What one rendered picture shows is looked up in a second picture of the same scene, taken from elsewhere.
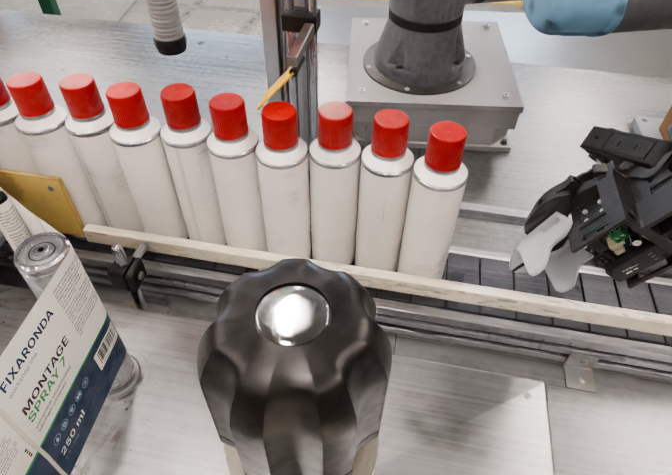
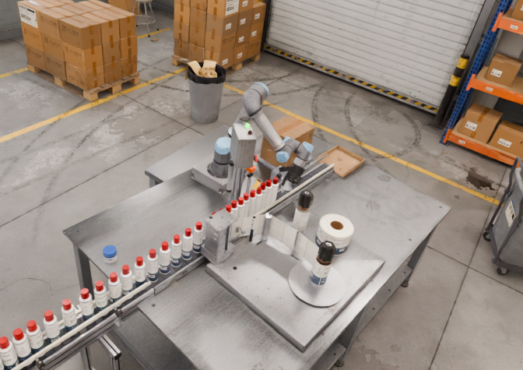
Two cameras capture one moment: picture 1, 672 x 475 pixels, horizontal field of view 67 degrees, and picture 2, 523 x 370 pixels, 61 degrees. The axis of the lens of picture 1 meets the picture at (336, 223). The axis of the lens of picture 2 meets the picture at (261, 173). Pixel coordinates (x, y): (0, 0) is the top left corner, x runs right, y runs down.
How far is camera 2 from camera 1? 2.43 m
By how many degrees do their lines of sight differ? 48
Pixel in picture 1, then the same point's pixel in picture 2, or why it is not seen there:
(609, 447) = not seen: hidden behind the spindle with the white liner
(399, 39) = (223, 167)
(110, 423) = (271, 241)
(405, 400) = (289, 215)
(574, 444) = not seen: hidden behind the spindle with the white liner
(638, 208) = (296, 174)
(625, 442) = not seen: hidden behind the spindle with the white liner
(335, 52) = (182, 177)
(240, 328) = (307, 195)
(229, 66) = (169, 196)
